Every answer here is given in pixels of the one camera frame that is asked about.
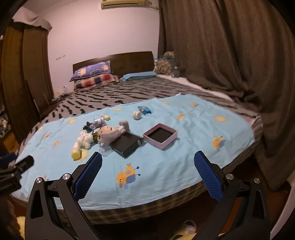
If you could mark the brown curtain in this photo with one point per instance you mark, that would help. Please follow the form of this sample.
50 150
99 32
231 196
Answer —
244 49

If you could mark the blue folded towel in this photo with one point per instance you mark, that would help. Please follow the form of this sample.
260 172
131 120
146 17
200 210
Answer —
138 76

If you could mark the air conditioner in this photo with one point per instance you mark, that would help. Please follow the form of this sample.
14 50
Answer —
124 3

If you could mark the plaid bed skirt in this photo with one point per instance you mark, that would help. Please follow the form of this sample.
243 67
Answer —
142 207

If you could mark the pink square gift box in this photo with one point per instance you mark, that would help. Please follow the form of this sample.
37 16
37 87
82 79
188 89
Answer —
160 135

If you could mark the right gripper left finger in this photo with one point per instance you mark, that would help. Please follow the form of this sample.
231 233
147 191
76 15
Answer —
42 220

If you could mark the small robot figure toy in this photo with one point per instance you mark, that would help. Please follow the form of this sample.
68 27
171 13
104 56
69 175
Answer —
97 123

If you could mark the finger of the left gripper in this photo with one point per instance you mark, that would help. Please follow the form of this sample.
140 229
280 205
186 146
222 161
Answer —
11 169

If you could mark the brown patterned cushion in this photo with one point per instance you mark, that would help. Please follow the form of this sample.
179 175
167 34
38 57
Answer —
166 65

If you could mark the dark wooden headboard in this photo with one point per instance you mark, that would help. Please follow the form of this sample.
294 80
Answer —
122 64

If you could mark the blue translucent toy keychain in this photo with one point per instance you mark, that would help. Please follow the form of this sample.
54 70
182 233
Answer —
144 110

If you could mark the purple cartoon pillow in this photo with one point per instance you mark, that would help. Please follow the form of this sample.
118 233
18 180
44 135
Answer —
91 70

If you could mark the light blue patterned bedsheet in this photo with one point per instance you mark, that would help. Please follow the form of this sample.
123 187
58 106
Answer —
221 134

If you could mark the small white round jar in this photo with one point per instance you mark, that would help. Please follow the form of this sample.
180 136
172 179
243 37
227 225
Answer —
137 115

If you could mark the grey-haired plush doll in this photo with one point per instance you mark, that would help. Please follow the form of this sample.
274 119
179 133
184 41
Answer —
107 134

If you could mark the dark wooden wardrobe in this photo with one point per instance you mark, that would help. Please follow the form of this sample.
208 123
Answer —
25 78

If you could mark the yellow white small bottle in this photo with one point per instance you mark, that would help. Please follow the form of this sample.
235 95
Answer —
76 154

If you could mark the white plush toy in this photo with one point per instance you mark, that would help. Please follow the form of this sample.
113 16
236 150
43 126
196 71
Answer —
83 141

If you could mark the red blue plaid pillow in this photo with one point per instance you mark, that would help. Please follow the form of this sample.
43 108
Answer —
95 82

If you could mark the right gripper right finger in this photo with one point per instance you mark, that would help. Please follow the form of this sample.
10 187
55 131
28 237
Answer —
242 210

